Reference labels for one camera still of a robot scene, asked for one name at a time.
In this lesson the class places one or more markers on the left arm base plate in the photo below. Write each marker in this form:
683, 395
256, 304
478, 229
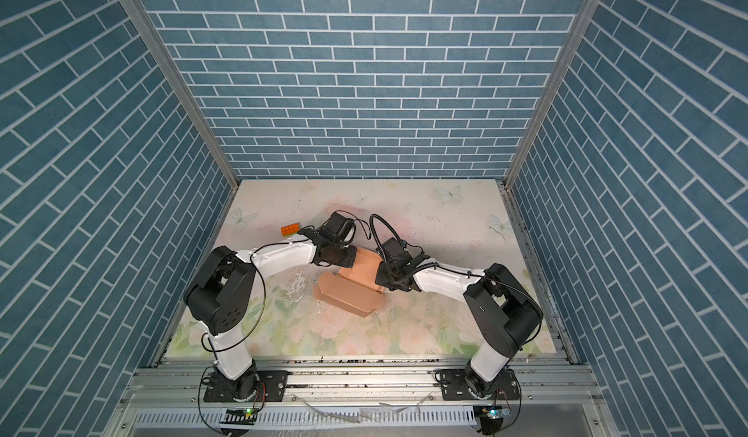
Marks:
245, 385

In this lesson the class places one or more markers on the pink cardboard paper box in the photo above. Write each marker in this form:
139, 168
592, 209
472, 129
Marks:
353, 289

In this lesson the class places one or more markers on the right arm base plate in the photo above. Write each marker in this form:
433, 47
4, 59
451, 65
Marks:
462, 385

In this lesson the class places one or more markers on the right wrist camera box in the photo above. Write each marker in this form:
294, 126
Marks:
395, 253

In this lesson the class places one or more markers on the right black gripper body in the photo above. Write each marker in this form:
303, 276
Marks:
388, 278

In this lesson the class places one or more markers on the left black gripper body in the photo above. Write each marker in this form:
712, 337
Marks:
344, 255

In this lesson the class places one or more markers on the small orange tag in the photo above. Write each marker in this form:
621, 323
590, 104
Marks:
290, 229

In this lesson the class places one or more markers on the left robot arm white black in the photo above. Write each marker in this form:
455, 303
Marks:
219, 295

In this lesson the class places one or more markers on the aluminium front rail frame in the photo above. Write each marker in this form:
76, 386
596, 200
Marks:
529, 396

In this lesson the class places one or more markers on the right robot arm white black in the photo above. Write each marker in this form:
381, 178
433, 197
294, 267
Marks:
506, 315

